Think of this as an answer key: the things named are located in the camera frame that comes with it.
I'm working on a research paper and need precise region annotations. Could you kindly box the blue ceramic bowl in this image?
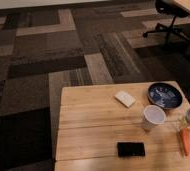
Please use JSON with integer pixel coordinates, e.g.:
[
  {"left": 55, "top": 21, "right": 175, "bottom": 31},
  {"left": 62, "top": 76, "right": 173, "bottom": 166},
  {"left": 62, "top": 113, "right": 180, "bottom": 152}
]
[{"left": 147, "top": 82, "right": 183, "bottom": 110}]

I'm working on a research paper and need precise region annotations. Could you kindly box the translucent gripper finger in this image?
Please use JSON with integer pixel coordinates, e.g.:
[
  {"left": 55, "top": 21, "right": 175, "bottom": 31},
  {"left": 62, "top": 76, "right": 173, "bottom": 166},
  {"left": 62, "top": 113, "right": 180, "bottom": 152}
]
[{"left": 179, "top": 118, "right": 189, "bottom": 130}]

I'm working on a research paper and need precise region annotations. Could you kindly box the white rectangular sponge block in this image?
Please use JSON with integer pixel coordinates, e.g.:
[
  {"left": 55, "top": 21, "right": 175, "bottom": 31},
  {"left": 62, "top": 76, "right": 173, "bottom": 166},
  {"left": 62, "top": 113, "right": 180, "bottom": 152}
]
[{"left": 115, "top": 91, "right": 135, "bottom": 108}]

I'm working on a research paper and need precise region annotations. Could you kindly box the black office chair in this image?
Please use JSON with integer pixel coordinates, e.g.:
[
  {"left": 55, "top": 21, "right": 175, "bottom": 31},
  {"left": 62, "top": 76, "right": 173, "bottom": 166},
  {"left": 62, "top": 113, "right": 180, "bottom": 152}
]
[{"left": 142, "top": 0, "right": 190, "bottom": 46}]

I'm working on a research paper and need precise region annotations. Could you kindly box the orange carrot pepper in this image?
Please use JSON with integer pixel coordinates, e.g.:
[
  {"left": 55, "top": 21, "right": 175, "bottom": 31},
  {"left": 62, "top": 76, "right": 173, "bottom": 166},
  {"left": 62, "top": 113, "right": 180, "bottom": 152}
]
[{"left": 180, "top": 128, "right": 190, "bottom": 156}]

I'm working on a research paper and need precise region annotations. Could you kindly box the black rectangular block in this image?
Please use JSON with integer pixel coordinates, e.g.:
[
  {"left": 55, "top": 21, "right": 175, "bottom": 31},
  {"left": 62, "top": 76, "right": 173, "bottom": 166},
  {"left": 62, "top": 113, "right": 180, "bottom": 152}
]
[{"left": 117, "top": 142, "right": 145, "bottom": 157}]

